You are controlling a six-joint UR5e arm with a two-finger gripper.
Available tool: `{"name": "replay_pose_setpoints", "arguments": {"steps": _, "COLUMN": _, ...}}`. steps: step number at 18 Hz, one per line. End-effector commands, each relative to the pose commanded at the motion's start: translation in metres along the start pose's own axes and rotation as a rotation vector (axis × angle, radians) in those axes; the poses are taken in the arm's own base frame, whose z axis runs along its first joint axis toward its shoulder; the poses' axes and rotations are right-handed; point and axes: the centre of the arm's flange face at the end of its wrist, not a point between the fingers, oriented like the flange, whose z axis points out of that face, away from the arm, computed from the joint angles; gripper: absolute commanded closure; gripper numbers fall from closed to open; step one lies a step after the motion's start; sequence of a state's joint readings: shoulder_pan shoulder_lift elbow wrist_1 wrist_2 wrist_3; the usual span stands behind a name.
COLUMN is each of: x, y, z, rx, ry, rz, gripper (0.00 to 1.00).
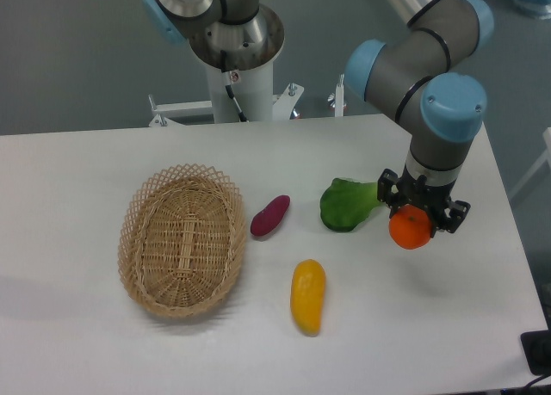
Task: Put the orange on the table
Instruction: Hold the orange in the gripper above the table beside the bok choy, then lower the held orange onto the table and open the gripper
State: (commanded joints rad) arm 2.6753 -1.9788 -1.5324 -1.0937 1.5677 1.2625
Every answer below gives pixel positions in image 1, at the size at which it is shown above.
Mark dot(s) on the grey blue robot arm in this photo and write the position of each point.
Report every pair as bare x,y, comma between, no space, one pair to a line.
412,83

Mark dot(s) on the green lettuce leaf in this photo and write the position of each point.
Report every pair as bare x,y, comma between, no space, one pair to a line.
345,204

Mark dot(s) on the woven wicker basket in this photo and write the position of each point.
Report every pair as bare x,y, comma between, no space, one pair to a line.
182,241

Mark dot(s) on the black device at table edge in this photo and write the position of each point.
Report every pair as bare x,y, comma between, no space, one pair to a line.
536,348

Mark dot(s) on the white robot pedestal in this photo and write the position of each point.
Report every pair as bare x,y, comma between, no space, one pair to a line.
238,61

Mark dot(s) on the orange fruit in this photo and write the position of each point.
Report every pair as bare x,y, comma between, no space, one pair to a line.
410,227

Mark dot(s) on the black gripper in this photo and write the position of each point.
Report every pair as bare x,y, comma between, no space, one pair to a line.
444,213

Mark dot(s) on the yellow mango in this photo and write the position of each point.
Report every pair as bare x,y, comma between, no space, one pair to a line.
307,296

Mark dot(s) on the white frame at right edge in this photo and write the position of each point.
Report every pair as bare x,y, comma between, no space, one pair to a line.
534,174

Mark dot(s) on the purple sweet potato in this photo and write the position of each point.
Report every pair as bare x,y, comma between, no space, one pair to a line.
267,220

